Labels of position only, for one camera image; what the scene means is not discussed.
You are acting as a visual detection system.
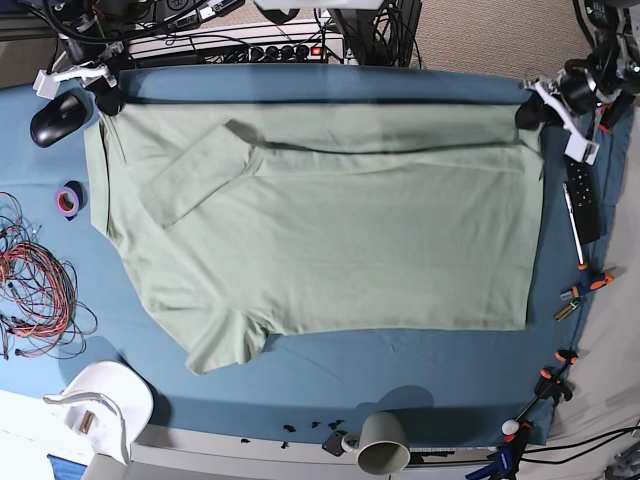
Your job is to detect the black computer mouse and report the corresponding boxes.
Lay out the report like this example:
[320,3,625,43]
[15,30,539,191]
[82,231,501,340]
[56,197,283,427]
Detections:
[30,92,87,148]

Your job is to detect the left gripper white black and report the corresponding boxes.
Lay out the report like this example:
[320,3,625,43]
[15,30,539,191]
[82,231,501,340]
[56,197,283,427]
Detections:
[515,63,618,164]

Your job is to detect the black remote control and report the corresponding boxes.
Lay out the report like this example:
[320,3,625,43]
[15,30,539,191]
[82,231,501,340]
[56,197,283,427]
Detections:
[564,156,600,245]

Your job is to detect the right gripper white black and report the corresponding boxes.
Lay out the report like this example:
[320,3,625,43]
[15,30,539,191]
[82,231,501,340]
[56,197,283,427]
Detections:
[33,42,132,116]

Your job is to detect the white ball knob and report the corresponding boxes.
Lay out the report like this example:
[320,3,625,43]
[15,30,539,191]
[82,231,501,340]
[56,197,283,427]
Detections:
[501,419,520,436]

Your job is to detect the orange and black wire bundle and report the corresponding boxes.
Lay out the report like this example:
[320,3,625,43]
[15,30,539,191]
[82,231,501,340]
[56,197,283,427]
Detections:
[0,191,99,361]

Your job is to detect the blue table cloth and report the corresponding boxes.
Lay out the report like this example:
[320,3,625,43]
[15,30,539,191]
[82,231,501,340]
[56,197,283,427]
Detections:
[0,63,635,449]

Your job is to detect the black orange clamp upper right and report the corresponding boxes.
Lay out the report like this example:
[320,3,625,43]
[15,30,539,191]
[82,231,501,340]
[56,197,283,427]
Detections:
[598,91,635,132]

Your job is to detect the orange blue screwdriver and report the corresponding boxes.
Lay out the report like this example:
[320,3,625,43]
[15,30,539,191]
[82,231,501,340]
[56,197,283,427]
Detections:
[560,270,614,300]

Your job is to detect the white pen orange tip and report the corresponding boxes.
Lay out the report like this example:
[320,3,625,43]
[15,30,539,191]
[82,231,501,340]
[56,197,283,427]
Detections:
[562,183,588,271]

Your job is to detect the blue black clamp bottom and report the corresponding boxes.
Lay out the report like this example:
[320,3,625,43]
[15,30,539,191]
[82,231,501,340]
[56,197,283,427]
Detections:
[465,421,532,480]

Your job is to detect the purple tape roll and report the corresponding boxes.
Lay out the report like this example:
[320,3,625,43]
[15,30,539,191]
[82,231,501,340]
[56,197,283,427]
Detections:
[55,181,86,221]

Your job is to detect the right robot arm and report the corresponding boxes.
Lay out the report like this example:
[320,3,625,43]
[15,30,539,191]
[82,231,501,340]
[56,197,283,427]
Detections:
[19,1,168,116]

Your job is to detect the black orange clamp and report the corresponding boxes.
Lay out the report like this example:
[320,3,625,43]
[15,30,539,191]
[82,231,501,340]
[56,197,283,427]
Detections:
[598,91,635,132]
[515,349,578,423]

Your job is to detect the black power strip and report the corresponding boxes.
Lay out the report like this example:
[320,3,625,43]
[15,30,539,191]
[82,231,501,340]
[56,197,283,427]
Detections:
[205,44,328,64]

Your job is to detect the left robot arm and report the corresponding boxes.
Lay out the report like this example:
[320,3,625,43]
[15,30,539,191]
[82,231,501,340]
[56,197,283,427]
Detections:
[515,1,639,165]

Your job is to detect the light green T-shirt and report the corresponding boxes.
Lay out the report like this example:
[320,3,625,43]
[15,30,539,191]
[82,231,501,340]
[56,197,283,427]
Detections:
[84,104,543,374]

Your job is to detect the black orange clamp lower right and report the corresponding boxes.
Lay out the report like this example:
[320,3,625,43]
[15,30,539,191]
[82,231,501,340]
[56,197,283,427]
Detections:
[515,349,578,423]

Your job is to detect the white baseball cap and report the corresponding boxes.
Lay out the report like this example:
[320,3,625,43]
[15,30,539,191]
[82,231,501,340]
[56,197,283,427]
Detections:
[43,360,154,465]

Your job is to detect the grey-green ceramic mug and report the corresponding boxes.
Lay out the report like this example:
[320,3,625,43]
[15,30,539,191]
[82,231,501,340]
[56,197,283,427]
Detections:
[341,412,411,476]

